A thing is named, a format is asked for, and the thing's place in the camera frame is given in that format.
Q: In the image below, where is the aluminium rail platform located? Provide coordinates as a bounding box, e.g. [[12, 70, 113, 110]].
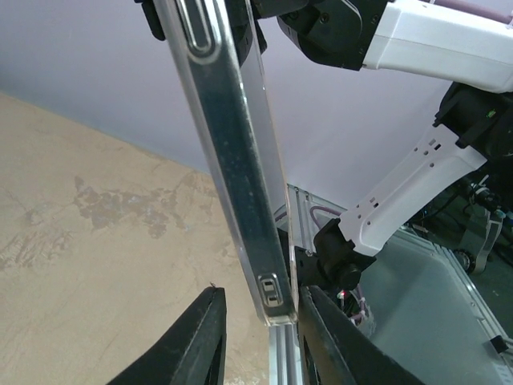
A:
[[269, 184, 345, 384]]

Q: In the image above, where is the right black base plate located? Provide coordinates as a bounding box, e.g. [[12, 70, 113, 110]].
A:
[[277, 229, 323, 286]]

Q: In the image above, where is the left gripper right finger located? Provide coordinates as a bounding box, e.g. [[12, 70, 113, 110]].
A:
[[298, 286, 417, 385]]

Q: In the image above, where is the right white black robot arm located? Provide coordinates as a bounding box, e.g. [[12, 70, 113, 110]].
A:
[[140, 1, 512, 307]]

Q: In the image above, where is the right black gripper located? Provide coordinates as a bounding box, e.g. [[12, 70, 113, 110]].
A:
[[134, 0, 305, 53]]

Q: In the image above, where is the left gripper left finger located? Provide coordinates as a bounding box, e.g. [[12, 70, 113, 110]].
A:
[[109, 286, 227, 384]]

